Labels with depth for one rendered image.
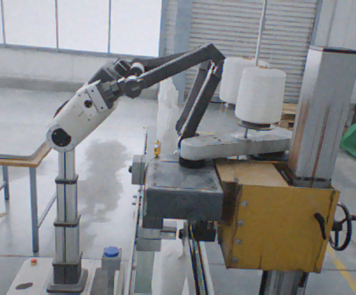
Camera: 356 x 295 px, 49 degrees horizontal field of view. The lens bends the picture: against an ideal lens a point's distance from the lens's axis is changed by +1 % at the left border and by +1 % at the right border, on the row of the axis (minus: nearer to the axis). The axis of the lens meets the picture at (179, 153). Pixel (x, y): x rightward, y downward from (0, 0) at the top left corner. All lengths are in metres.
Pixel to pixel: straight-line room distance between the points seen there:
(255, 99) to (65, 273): 1.62
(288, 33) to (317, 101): 7.95
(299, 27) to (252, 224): 8.15
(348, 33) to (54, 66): 6.55
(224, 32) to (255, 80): 7.71
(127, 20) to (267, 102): 7.74
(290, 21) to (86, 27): 4.42
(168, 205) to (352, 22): 8.85
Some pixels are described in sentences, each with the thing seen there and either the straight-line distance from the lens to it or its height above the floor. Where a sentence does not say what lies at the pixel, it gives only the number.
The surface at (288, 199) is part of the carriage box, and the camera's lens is 1.28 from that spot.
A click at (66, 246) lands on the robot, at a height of 0.55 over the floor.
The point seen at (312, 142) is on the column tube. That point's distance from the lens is 1.30.
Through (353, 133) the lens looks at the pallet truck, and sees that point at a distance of 6.82.
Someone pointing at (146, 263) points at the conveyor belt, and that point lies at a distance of 2.45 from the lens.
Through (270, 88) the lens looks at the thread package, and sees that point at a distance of 1.17.
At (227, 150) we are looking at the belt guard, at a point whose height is 1.39.
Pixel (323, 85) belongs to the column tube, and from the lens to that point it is 1.26.
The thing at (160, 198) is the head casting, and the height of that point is 1.30.
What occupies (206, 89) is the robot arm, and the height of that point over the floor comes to 1.53.
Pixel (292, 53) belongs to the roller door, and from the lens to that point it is 9.26.
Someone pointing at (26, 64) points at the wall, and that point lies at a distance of 9.33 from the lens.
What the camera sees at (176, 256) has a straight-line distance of 1.74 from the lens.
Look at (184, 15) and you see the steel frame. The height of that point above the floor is 1.83.
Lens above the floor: 1.81
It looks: 20 degrees down
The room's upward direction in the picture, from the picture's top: 5 degrees clockwise
